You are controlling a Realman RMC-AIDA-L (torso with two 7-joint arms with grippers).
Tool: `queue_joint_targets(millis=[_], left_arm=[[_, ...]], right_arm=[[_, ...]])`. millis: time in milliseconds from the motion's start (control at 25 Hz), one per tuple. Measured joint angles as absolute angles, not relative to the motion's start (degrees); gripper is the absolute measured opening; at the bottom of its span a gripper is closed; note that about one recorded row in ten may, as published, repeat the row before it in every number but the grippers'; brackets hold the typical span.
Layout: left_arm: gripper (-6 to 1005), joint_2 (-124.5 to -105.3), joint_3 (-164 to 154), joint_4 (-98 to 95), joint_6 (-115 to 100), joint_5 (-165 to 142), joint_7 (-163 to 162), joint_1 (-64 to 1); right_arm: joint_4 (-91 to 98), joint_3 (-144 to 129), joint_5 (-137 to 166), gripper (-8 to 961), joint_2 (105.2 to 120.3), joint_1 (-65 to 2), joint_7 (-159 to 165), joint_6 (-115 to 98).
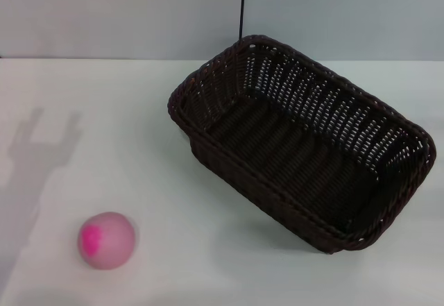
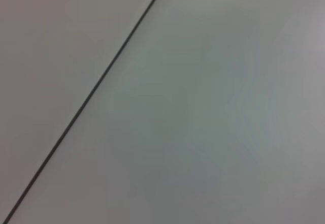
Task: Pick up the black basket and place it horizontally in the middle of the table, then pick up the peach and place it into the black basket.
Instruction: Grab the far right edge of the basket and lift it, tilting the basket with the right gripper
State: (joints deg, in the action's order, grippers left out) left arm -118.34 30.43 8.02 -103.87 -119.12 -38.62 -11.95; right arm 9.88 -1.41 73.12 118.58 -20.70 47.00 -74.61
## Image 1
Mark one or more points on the black vertical wall strip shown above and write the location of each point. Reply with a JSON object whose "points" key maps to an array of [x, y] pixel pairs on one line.
{"points": [[241, 4]]}

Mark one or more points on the dark brown woven basket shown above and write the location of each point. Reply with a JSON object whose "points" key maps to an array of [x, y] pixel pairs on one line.
{"points": [[277, 153]]}

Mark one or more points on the pink ball with magenta spot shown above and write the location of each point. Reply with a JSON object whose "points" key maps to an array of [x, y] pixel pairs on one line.
{"points": [[111, 241]]}

